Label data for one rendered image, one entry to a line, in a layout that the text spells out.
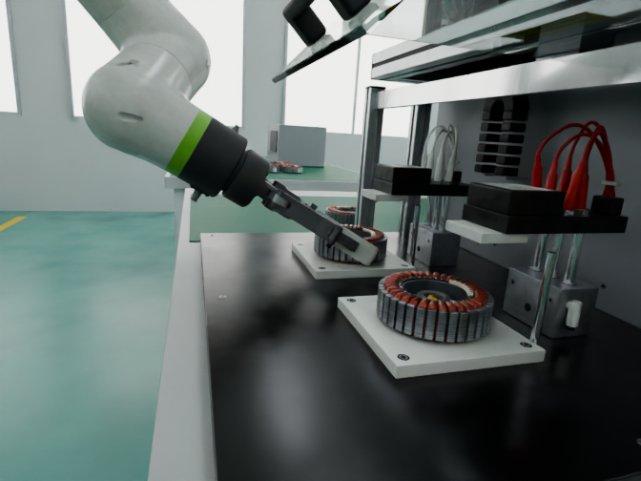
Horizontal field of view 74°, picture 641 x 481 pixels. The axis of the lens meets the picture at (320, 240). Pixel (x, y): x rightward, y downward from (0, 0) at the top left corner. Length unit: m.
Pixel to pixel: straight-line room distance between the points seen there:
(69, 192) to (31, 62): 1.29
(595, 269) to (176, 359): 0.50
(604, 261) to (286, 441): 0.46
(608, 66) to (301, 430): 0.37
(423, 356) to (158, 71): 0.44
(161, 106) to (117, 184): 4.64
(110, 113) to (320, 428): 0.40
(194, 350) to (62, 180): 4.88
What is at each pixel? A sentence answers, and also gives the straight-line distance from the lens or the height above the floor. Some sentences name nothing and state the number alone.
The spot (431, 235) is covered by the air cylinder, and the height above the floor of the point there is 0.82.
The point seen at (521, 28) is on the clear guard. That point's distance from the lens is 0.45.
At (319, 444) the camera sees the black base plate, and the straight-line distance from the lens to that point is 0.30.
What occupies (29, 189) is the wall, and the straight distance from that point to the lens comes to 5.38.
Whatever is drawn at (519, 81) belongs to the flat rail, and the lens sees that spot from 0.51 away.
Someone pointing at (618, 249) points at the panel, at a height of 0.85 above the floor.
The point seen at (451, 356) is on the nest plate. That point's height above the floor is 0.78.
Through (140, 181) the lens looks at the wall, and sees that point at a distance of 5.14.
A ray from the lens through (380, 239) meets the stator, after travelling 0.62.
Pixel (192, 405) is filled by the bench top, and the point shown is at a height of 0.75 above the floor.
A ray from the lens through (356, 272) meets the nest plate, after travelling 0.59.
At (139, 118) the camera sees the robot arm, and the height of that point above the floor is 0.96.
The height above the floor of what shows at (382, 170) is 0.91.
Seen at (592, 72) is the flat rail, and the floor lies 1.02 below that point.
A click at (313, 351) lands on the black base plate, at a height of 0.77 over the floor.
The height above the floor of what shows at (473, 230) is 0.88.
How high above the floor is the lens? 0.96
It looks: 14 degrees down
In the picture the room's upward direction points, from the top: 4 degrees clockwise
